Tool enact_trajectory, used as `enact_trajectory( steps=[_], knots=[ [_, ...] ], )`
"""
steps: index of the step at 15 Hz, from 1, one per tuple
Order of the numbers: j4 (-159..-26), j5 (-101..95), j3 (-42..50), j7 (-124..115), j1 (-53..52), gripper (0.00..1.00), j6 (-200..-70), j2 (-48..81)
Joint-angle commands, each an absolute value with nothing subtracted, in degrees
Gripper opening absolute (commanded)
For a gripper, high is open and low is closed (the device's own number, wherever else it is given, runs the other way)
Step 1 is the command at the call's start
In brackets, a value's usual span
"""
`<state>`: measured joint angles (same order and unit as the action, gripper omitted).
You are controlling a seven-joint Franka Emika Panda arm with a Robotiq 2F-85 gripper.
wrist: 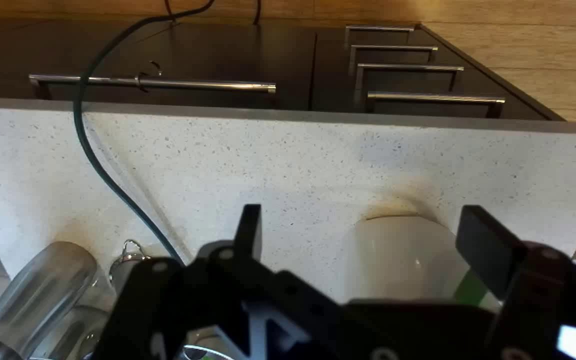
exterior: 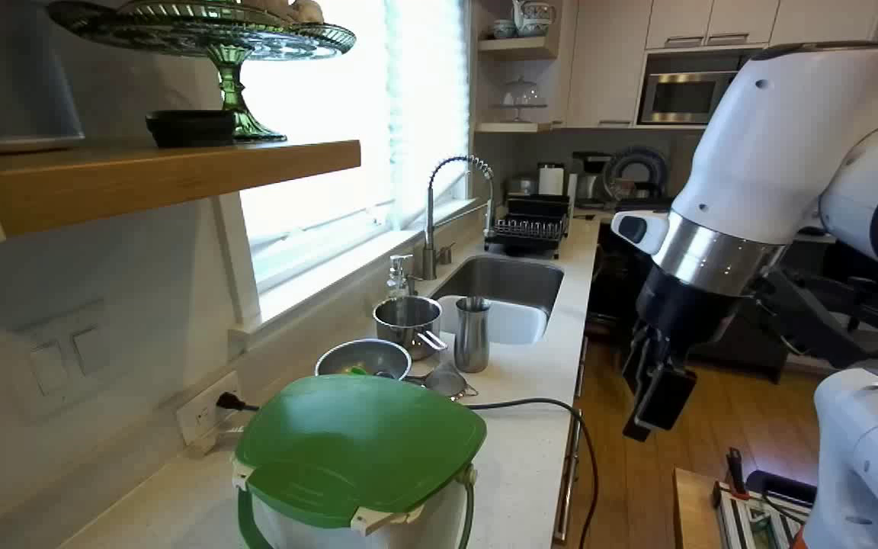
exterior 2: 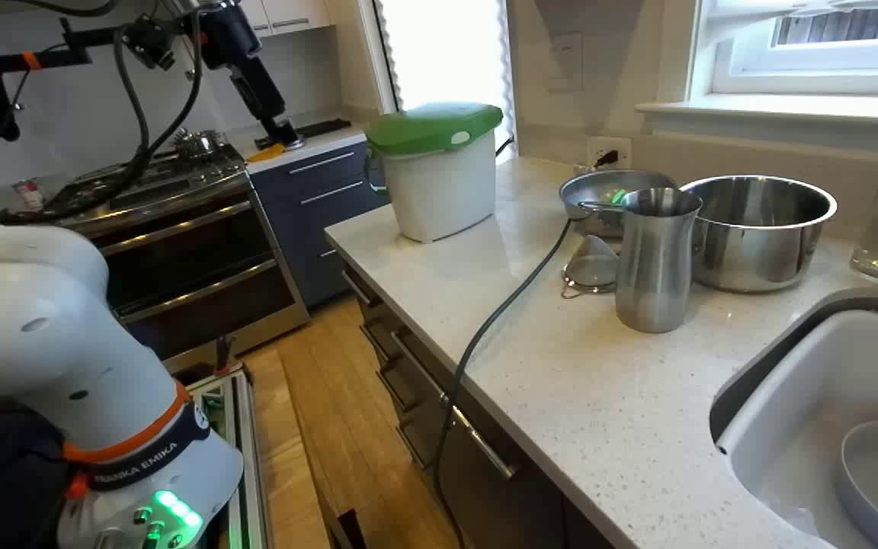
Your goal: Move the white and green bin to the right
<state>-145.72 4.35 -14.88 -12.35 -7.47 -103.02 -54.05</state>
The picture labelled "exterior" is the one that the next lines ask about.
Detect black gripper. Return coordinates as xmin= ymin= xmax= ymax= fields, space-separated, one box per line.
xmin=619 ymin=266 xmax=740 ymax=441

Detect white robot base link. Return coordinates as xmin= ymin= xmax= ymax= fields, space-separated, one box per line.
xmin=802 ymin=365 xmax=878 ymax=549

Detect wooden crate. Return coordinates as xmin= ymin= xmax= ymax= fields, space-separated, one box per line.
xmin=675 ymin=467 xmax=726 ymax=549

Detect white plastic tub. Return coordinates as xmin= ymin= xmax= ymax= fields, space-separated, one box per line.
xmin=436 ymin=292 xmax=551 ymax=347

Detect pile of hand tools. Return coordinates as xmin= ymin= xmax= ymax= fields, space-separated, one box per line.
xmin=715 ymin=445 xmax=818 ymax=549

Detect steel kitchen sink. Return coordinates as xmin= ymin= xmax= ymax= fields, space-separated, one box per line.
xmin=436 ymin=252 xmax=568 ymax=347

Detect tall steel cup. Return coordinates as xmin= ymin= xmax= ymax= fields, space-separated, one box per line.
xmin=452 ymin=292 xmax=495 ymax=374

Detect steel mesh strainer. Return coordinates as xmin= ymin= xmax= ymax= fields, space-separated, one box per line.
xmin=422 ymin=359 xmax=483 ymax=403

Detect black dish rack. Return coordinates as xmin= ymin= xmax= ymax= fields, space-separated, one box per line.
xmin=483 ymin=192 xmax=573 ymax=260

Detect black coffee maker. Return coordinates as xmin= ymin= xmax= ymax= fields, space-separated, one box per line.
xmin=570 ymin=149 xmax=613 ymax=212

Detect steel cooking pot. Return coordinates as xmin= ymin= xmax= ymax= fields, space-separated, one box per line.
xmin=370 ymin=292 xmax=449 ymax=353

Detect clear soap dispenser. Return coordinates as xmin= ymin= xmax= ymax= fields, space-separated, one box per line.
xmin=383 ymin=252 xmax=419 ymax=302

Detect chrome gooseneck faucet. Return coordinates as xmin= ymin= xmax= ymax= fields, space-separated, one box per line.
xmin=419 ymin=153 xmax=497 ymax=283

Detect steel mixing bowl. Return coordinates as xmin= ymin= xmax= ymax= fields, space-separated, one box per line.
xmin=310 ymin=334 xmax=419 ymax=384

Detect steel built-in microwave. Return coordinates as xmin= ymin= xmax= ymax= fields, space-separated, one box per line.
xmin=636 ymin=68 xmax=738 ymax=127

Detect glassware on shelf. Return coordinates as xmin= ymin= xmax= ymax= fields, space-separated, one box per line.
xmin=497 ymin=77 xmax=551 ymax=126

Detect dishes on cabinet shelf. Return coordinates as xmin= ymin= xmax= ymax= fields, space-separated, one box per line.
xmin=488 ymin=0 xmax=558 ymax=43

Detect black power plug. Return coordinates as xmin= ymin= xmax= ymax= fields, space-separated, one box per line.
xmin=214 ymin=391 xmax=261 ymax=417

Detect small black bowl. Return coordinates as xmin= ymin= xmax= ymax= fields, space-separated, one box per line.
xmin=144 ymin=105 xmax=237 ymax=149

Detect green glass cake stand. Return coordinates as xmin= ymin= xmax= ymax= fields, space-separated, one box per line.
xmin=45 ymin=0 xmax=360 ymax=146

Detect grey rounded container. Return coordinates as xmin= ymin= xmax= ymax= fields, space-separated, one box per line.
xmin=0 ymin=0 xmax=90 ymax=156

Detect black power cable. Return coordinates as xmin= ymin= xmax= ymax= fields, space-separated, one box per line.
xmin=458 ymin=392 xmax=604 ymax=549

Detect white wall outlet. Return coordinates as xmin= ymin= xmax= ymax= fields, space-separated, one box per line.
xmin=174 ymin=372 xmax=250 ymax=453

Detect wooden wall shelf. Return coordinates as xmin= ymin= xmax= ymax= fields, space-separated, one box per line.
xmin=0 ymin=136 xmax=364 ymax=239

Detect white light switch plate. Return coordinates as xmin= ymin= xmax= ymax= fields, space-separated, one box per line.
xmin=10 ymin=302 xmax=116 ymax=421

